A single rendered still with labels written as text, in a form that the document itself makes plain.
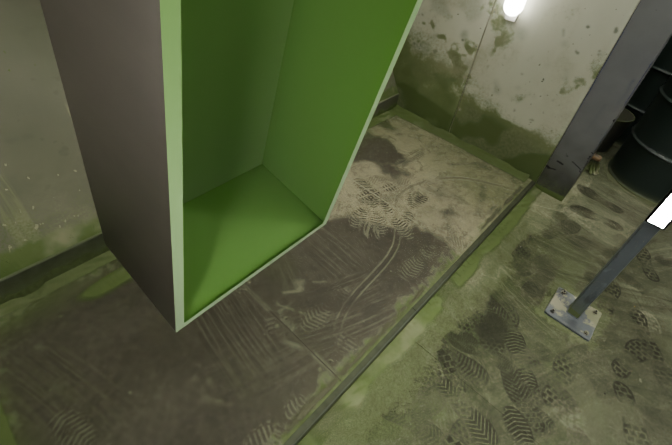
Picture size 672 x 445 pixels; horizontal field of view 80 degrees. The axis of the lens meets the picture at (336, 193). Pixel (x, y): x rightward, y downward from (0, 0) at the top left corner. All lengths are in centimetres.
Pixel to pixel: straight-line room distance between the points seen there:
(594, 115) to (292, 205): 174
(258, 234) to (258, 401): 57
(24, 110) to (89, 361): 94
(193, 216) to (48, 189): 68
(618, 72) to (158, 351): 241
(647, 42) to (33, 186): 269
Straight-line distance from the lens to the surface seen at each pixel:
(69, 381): 172
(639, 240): 188
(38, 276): 195
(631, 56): 249
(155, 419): 158
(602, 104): 256
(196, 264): 130
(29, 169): 189
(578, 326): 216
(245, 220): 140
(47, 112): 191
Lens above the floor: 149
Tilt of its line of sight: 41 degrees down
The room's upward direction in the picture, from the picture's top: 9 degrees clockwise
